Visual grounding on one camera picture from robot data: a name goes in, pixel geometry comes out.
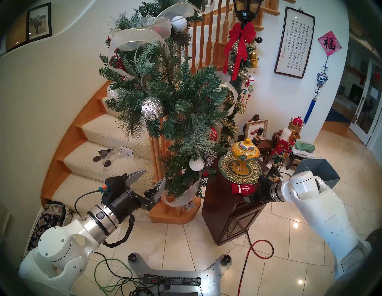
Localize thin black left camera cable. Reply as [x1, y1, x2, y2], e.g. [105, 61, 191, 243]
[74, 189, 102, 216]

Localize small white framed picture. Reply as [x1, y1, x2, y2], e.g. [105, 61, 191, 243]
[245, 120, 268, 142]

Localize red power cable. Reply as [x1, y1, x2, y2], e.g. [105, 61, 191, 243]
[237, 239, 274, 296]

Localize dark wooden cabinet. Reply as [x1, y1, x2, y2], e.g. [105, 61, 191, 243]
[201, 155, 275, 246]

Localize black lantern lamp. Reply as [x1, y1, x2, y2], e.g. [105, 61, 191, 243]
[233, 0, 265, 22]

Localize silver faceted ball ornament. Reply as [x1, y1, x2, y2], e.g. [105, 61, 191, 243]
[141, 96, 164, 121]

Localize green cable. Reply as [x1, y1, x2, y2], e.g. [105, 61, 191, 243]
[94, 258, 135, 296]

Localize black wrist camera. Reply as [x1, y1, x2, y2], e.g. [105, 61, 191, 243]
[100, 176, 129, 203]
[263, 170, 282, 184]

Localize green pine garland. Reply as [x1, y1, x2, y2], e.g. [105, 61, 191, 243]
[98, 0, 239, 209]

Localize grey plastic bin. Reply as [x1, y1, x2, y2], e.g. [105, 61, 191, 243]
[294, 159, 341, 188]

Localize brown ceramic vase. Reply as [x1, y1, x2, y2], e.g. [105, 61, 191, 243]
[243, 114, 260, 133]

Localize small black-hat nutcracker figure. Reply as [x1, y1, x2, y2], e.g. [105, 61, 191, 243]
[252, 127, 265, 147]

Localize red velvet bow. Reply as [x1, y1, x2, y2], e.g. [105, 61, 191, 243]
[223, 21, 257, 81]

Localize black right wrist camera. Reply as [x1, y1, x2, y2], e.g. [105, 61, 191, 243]
[263, 170, 282, 184]

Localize dark wooden side table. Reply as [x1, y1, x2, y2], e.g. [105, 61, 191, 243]
[258, 140, 273, 158]

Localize carpeted wooden staircase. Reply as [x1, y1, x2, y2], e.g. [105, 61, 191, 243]
[40, 81, 167, 221]

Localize ornate round plate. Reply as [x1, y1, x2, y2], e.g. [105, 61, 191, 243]
[218, 154, 263, 184]

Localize brown framed picture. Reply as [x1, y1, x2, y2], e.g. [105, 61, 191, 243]
[5, 18, 29, 53]

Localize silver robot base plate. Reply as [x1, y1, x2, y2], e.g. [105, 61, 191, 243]
[128, 253, 233, 296]

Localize colourful string ornament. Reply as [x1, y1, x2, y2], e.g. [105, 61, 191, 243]
[243, 75, 255, 109]

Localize framed Chinese calligraphy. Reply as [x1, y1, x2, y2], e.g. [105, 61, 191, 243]
[274, 7, 315, 79]

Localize clear plastic packaging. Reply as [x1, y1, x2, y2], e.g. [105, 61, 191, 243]
[98, 147, 133, 167]

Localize red diamond fu sign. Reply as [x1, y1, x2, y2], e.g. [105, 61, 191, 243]
[318, 30, 342, 56]

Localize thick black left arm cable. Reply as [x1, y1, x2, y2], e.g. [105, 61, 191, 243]
[103, 213, 135, 248]

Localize yellow porcelain lidded jar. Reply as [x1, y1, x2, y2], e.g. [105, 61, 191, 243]
[231, 139, 261, 176]

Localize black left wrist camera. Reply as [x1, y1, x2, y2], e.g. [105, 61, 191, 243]
[100, 176, 129, 203]

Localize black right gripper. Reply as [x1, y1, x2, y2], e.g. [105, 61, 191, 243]
[244, 178, 272, 204]

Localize white glitter ball ornament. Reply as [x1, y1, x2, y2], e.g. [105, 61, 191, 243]
[171, 16, 188, 33]
[189, 157, 205, 172]

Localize large red nutcracker figure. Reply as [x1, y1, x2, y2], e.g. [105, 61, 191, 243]
[267, 117, 304, 179]

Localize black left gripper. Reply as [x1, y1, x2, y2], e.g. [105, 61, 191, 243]
[109, 169, 166, 224]

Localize black power strip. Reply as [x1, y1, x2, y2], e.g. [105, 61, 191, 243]
[143, 274, 202, 286]

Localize black framed horse photo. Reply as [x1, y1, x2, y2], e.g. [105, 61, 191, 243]
[26, 2, 53, 42]

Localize green jade ornament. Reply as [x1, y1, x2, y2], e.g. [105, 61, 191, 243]
[294, 142, 315, 154]

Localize red knitted mitten ornament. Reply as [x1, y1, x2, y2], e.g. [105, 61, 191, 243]
[230, 183, 256, 198]

